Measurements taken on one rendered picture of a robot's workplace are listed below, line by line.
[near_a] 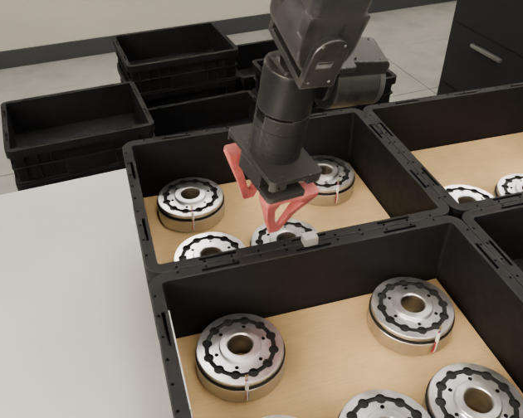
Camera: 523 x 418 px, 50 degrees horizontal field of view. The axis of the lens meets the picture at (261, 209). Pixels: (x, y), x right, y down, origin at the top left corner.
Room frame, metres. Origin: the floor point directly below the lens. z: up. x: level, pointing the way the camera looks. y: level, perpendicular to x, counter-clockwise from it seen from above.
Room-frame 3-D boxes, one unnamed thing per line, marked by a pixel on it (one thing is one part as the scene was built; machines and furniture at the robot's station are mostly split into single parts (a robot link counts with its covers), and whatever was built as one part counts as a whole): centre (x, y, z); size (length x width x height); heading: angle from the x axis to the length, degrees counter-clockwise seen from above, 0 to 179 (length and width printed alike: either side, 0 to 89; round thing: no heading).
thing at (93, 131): (1.44, 0.54, 0.37); 0.40 x 0.30 x 0.45; 112
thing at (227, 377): (0.40, 0.02, 0.86); 0.10 x 0.10 x 0.01
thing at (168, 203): (0.69, 0.11, 0.86); 0.10 x 0.10 x 0.01
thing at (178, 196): (0.69, 0.11, 0.86); 0.05 x 0.05 x 0.01
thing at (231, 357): (0.40, 0.02, 0.86); 0.05 x 0.05 x 0.01
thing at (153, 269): (0.65, -0.02, 0.92); 0.40 x 0.30 x 0.02; 107
